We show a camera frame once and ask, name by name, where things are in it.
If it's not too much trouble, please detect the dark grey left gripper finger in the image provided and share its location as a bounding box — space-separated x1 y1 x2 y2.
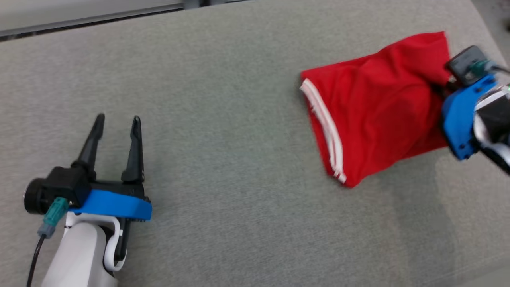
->
72 114 106 178
122 116 145 183

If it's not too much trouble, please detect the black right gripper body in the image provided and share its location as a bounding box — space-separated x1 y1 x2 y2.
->
474 86 510 144

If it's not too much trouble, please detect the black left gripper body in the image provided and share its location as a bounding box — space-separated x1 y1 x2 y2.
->
91 182 150 202

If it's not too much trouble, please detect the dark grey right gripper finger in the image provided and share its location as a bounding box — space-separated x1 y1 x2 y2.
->
438 78 458 96

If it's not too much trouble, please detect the red garment white striped trim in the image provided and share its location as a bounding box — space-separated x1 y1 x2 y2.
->
300 31 453 189

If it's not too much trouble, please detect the grey fabric padded surface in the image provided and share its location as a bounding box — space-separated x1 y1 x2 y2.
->
0 0 510 287

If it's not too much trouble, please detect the blue left camera mount bracket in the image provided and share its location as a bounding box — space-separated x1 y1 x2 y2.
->
70 189 153 222

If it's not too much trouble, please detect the blue camera mount bracket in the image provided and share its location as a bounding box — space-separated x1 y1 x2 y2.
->
70 189 153 222
442 76 498 161

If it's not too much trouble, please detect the blue right camera mount bracket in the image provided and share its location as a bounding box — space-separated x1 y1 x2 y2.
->
442 76 498 161

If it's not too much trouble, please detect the teal right camera cable connector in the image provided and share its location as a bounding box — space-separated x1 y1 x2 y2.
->
470 59 498 77

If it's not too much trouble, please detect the teal camera cable connector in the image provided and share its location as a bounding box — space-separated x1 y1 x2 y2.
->
38 197 69 239
470 59 498 77

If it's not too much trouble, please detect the teal left camera cable connector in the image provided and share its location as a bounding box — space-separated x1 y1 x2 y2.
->
38 197 69 239

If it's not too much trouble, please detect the black left camera cable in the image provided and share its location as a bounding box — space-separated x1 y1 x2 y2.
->
26 234 46 287

